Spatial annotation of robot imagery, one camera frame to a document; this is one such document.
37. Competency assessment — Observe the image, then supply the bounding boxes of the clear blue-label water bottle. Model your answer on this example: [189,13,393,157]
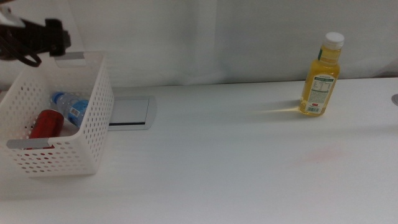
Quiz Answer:
[50,91,91,129]

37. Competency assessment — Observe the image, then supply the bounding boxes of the red cola can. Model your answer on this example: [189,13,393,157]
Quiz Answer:
[26,108,65,151]

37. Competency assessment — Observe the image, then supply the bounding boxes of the yellow tea bottle white cap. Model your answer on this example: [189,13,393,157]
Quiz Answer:
[298,32,345,118]

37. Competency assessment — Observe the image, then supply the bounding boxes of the white perforated plastic basket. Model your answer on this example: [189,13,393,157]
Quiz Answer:
[0,51,115,179]

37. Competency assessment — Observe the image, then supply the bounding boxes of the white backdrop curtain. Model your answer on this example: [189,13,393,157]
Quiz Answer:
[0,0,398,91]

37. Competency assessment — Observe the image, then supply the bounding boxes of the black braided left camera cable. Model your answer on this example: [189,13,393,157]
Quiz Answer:
[0,30,42,68]

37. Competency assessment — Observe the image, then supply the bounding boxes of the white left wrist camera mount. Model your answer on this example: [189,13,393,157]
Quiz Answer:
[0,5,25,29]

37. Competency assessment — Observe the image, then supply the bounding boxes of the silver rectangular table cable hatch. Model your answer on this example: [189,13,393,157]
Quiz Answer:
[108,95,158,131]

